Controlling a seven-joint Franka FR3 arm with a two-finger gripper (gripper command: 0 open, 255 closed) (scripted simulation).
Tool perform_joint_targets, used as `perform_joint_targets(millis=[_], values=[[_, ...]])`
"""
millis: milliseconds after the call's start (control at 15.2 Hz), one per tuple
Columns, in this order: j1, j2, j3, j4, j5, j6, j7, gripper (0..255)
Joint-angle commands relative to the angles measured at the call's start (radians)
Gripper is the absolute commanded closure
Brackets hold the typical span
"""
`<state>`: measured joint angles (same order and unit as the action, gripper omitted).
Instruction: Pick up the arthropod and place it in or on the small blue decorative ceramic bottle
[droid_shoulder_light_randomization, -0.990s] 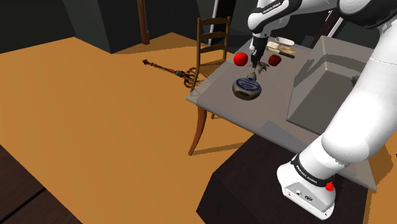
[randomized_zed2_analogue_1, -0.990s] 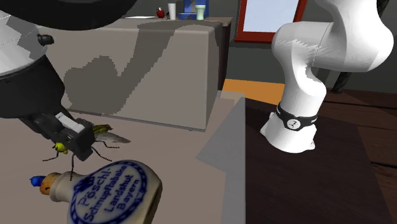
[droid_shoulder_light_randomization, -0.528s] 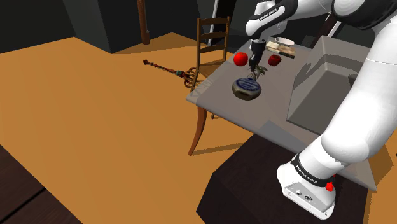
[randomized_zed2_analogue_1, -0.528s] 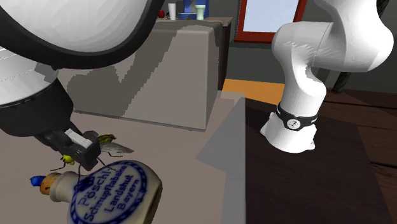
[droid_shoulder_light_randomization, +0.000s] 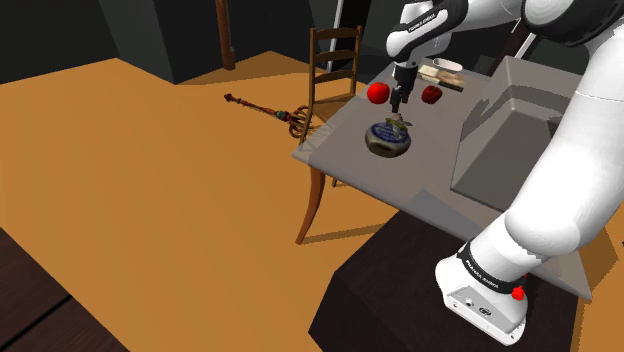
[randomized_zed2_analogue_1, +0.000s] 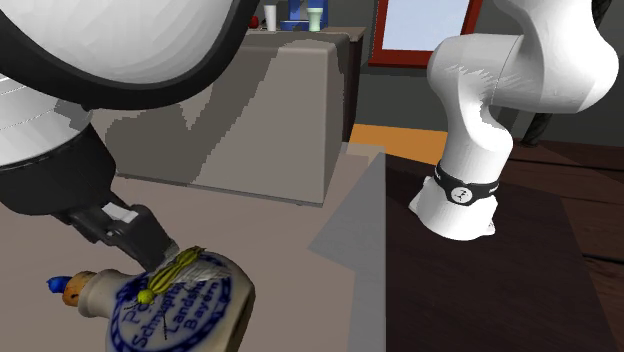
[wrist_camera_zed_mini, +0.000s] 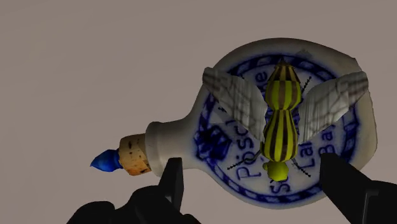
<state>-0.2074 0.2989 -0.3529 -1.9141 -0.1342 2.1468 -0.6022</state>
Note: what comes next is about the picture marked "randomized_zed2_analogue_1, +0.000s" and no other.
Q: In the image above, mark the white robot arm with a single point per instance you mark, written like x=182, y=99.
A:
x=487, y=73

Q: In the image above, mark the beige flask with blue print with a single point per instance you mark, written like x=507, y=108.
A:
x=195, y=312

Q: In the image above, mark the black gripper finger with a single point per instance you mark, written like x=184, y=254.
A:
x=146, y=239

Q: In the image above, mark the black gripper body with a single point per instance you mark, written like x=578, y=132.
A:
x=53, y=180

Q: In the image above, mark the grey cabinet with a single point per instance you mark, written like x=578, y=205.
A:
x=273, y=126

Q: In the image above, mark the red framed window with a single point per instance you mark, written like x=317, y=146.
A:
x=424, y=24

